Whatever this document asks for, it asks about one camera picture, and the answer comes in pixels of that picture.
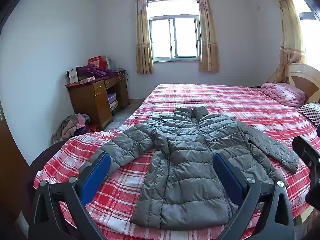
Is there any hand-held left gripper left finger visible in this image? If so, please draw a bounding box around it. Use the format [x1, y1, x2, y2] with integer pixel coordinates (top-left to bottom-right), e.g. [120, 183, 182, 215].
[28, 151, 112, 240]

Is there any purple puffer jacket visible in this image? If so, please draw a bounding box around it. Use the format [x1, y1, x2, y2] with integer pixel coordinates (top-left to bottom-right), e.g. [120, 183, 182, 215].
[76, 64, 116, 80]

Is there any sliding glass window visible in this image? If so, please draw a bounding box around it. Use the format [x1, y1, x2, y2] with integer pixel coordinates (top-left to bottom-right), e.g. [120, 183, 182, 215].
[146, 0, 202, 63]

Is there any dark wooden footboard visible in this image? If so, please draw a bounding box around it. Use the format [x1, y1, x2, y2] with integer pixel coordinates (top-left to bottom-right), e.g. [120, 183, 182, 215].
[15, 139, 78, 240]

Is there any brown wooden desk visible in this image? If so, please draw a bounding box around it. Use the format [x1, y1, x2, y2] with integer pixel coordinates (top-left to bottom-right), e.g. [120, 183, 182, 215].
[65, 74, 130, 130]

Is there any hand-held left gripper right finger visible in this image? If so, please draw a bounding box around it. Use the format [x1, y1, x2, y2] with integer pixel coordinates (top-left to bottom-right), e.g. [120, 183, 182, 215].
[212, 152, 295, 240]

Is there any red cardboard box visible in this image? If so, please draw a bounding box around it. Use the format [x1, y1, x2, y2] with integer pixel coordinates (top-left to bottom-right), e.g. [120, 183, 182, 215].
[88, 55, 108, 68]

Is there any long beige tied curtain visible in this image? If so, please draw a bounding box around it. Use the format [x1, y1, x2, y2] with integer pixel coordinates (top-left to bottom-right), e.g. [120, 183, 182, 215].
[267, 0, 307, 84]

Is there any beige patterned curtain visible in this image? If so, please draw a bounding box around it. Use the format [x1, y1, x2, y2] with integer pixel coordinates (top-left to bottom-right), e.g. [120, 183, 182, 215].
[134, 0, 154, 74]
[196, 0, 220, 73]

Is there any folded pink quilt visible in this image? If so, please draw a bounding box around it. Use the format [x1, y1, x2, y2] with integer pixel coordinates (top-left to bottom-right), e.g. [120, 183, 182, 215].
[261, 82, 306, 108]

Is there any grey puffer jacket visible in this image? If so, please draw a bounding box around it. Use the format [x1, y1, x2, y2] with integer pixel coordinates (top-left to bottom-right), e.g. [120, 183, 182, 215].
[96, 106, 300, 230]

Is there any large bright window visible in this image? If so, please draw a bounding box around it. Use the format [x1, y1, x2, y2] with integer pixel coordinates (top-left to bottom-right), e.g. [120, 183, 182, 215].
[287, 0, 320, 68]

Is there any white upright box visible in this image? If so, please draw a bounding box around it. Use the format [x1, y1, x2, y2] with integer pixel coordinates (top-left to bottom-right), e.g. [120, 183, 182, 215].
[67, 67, 80, 83]

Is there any pile of mixed clothes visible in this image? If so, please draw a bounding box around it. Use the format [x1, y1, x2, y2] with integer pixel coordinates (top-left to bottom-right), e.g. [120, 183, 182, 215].
[52, 113, 92, 144]

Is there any flat red box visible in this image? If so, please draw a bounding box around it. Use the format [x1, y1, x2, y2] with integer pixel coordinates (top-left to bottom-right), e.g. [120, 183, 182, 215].
[65, 77, 96, 88]

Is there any brown wooden door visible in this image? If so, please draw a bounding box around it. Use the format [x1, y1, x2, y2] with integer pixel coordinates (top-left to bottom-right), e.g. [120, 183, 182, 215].
[0, 105, 30, 220]

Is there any striped pillow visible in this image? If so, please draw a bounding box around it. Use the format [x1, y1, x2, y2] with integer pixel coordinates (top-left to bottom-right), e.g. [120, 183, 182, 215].
[297, 102, 320, 127]

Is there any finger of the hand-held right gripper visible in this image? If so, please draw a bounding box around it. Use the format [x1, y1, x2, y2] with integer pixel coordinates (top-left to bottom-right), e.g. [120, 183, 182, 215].
[292, 135, 320, 204]

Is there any light wooden headboard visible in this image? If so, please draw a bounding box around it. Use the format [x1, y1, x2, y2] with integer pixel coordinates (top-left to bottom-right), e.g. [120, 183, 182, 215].
[286, 62, 320, 105]

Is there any bed with red plaid sheet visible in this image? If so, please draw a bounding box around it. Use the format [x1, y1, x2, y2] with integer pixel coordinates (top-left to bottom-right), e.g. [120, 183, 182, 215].
[34, 84, 320, 240]

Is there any stack of colourful boxes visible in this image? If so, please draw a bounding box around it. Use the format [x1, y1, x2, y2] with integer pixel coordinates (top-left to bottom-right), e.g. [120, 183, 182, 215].
[107, 93, 119, 110]

